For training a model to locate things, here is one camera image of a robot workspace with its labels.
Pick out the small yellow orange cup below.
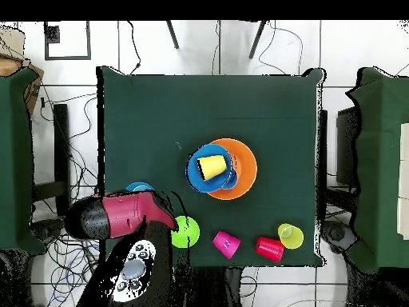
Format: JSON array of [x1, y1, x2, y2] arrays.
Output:
[[196, 154, 228, 181]]

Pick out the large blue bowl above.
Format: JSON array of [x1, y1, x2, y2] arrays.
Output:
[[185, 143, 238, 193]]

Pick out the blue cup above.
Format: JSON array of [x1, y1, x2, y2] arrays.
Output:
[[221, 167, 240, 190]]

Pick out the large orange bowl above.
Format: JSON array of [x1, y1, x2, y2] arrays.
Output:
[[207, 138, 259, 201]]

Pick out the light blue shallow bowl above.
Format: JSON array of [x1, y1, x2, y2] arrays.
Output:
[[125, 181, 157, 193]]

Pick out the pink cup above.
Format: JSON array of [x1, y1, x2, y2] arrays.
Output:
[[212, 230, 242, 261]]

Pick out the red cup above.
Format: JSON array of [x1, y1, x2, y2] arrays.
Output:
[[254, 236, 285, 264]]

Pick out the dark green table cloth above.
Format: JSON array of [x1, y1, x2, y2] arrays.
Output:
[[96, 66, 327, 269]]

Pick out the green bowl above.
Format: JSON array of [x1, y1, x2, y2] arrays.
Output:
[[170, 215, 201, 249]]

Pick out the pale yellow cup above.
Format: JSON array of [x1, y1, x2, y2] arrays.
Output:
[[276, 222, 305, 250]]

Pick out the black computer case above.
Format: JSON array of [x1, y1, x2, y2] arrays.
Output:
[[335, 106, 360, 186]]

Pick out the grey chair base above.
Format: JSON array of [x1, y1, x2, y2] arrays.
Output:
[[320, 220, 358, 255], [30, 218, 66, 245]]

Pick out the green cloth side table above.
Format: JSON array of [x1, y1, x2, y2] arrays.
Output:
[[0, 68, 46, 257], [344, 66, 409, 274]]

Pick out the cardboard box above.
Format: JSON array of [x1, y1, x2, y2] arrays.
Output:
[[0, 26, 45, 116]]

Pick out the black cable with plug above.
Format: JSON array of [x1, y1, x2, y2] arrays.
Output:
[[126, 20, 142, 75]]

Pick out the camera tripod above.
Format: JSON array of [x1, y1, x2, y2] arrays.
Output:
[[165, 19, 267, 61]]

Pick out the black metal frame bar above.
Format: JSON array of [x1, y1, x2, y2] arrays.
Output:
[[33, 103, 72, 218]]

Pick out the black square floor frame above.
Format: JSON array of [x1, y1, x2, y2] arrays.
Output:
[[43, 21, 92, 61]]

